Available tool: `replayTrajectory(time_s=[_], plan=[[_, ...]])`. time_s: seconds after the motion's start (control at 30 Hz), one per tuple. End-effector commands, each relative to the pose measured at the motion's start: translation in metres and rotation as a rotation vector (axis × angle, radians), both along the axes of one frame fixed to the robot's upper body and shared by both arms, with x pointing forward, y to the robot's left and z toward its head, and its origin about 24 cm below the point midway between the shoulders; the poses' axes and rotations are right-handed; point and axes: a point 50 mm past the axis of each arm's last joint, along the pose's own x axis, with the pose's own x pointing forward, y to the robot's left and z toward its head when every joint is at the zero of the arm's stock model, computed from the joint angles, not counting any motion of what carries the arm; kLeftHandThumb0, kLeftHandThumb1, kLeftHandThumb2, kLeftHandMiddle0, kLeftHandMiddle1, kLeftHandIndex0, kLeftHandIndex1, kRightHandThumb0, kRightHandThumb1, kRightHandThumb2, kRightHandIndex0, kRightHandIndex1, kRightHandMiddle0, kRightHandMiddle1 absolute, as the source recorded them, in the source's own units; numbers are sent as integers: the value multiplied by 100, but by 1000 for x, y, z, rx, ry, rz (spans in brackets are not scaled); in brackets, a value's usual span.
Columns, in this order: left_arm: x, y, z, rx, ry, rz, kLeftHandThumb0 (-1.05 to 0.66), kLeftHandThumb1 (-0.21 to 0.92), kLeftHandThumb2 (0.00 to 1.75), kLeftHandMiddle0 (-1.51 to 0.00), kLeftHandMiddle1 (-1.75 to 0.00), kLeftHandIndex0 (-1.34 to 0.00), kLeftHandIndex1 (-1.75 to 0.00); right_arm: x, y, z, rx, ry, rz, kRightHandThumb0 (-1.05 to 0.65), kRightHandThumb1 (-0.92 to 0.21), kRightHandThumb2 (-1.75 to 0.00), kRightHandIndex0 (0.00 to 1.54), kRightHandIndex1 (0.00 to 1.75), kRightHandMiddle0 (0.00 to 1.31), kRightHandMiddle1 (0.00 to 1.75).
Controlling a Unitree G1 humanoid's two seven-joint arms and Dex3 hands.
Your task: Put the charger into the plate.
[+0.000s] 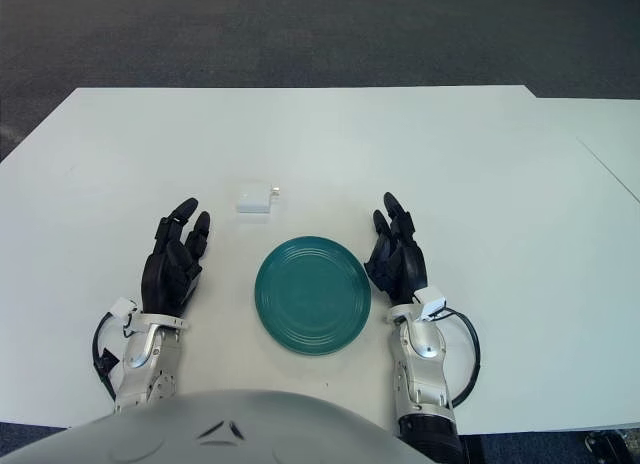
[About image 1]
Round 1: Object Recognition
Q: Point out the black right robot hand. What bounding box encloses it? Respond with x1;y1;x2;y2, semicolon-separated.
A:
363;191;430;305

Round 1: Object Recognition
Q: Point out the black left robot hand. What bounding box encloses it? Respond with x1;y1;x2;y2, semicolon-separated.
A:
139;197;212;319

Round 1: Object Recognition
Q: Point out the white square charger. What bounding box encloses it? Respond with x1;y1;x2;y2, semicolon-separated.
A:
235;182;282;216

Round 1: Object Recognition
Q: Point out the teal round plate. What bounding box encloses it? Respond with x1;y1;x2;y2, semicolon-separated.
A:
253;235;373;356

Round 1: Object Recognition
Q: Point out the white right wrist connector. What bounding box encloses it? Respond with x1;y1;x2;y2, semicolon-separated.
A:
413;286;448;321

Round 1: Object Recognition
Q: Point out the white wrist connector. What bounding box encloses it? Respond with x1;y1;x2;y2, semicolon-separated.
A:
413;286;448;321
110;297;139;318

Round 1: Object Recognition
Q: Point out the white left wrist connector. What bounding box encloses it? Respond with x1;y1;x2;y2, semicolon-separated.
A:
110;297;139;318

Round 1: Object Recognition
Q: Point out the grey robot torso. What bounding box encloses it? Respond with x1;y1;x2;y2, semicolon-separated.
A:
0;388;441;464

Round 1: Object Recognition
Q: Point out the black object on floor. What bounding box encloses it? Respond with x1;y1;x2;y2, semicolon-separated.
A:
583;428;640;464

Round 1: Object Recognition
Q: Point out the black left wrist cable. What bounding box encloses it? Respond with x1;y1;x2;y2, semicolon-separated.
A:
91;308;136;403

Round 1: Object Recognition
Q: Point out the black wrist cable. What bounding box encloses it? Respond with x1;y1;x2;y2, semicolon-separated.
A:
429;306;481;410
91;308;136;403

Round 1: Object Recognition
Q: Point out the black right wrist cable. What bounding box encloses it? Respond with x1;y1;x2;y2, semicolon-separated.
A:
429;306;481;410

